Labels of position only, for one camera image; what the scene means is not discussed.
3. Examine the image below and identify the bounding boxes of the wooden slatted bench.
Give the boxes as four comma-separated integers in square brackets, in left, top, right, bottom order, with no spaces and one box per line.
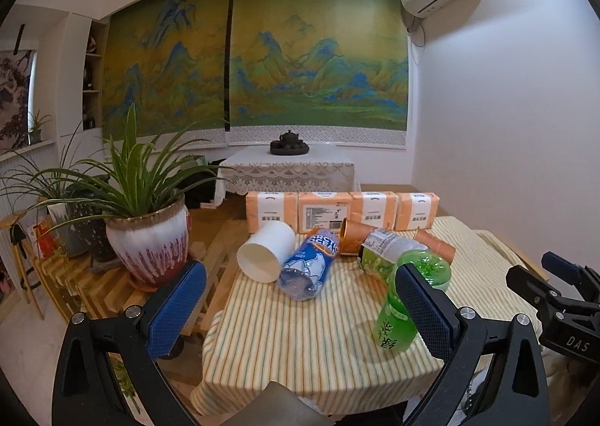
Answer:
[37,205,256,349]

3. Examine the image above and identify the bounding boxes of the green label tea bottle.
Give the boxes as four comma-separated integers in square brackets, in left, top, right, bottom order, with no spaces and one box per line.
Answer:
[372,249,453,354]

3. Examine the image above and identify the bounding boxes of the brown paper cup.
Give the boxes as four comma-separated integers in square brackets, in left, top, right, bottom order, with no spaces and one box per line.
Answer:
[412,228,456,266]

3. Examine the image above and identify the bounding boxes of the dark tea set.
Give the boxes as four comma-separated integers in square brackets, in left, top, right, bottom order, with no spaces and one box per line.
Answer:
[269,129,311,156]

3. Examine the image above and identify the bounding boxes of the red package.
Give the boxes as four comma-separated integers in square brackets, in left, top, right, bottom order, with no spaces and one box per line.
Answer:
[27,219,64,261]

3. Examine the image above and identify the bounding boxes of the spider plant in ceramic pot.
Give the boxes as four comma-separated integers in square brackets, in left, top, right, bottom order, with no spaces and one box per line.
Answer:
[0,102,231,294]

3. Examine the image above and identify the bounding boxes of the orange tissue pack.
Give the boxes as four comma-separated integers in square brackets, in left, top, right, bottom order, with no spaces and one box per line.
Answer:
[349,192,399,230]
[246,192,301,236]
[297,192,355,236]
[395,192,440,232]

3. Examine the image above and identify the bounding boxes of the lace covered table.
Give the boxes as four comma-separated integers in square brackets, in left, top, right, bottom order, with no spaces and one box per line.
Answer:
[216,147,361,210]

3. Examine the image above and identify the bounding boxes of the wooden stool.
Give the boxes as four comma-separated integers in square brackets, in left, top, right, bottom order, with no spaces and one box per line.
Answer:
[0,214,44,306]

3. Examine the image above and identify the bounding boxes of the plant in dark pot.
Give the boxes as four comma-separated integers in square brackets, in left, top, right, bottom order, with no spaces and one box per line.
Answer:
[9,126,123,264]

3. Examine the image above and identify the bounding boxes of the landscape painting scroll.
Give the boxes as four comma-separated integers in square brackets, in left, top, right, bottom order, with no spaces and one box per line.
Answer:
[227,0,410,152]
[100,0,234,146]

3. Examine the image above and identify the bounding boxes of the striped tablecloth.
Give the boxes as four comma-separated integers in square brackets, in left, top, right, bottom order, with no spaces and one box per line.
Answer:
[190,215,563,417]

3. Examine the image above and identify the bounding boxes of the small windowsill plant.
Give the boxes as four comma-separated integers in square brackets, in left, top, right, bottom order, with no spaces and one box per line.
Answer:
[25,109,53,146]

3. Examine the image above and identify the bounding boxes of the wooden wall shelf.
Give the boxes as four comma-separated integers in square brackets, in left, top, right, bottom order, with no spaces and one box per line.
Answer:
[82,19,110,132]

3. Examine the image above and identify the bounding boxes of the white paper cup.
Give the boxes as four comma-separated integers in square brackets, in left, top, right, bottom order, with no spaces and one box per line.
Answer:
[237,222,296,284]

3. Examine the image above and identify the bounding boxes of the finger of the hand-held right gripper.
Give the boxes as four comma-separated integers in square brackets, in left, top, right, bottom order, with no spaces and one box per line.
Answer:
[540,252,600,302]
[505,264,561,328]

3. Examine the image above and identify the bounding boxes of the blue label water bottle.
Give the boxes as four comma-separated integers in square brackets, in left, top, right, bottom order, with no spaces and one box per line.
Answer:
[277,226,339,303]

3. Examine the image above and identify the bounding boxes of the orange paper cup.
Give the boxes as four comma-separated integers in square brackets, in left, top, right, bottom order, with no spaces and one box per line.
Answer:
[338,217,377,258]

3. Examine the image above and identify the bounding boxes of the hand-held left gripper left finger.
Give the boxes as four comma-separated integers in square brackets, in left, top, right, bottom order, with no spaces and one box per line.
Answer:
[51,261,208,426]

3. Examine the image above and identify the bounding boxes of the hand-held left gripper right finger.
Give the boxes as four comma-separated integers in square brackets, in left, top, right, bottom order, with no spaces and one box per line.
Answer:
[393,262,549,426]

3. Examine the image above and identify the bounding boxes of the white label green bottle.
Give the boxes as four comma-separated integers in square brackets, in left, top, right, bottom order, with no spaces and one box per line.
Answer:
[357,228,429,278]

